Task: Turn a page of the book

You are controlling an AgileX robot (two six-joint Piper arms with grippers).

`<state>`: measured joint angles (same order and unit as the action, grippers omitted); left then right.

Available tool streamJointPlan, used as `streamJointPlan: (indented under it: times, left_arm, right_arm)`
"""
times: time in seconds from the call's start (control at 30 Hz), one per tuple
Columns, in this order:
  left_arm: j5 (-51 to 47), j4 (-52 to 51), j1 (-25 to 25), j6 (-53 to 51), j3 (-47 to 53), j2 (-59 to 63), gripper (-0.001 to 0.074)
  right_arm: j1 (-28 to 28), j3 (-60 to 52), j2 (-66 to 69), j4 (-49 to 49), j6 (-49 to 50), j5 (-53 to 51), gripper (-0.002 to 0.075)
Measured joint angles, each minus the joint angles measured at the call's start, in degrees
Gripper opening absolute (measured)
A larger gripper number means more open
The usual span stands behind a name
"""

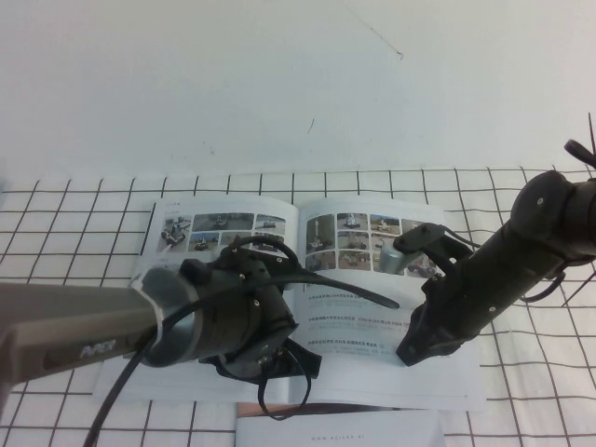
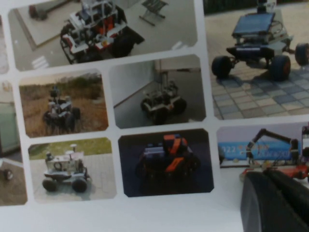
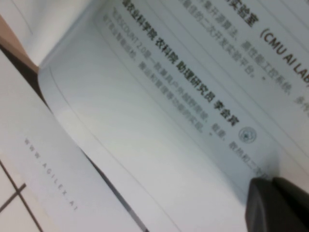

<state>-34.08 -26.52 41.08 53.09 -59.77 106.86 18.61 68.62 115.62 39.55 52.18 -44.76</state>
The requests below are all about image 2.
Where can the photo brochure book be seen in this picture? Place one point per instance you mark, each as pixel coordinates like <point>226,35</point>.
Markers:
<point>120,108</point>

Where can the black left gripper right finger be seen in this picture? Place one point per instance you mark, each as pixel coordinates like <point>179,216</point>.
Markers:
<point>297,198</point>

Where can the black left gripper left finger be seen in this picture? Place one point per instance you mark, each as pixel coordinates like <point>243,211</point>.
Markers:
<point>260,207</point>

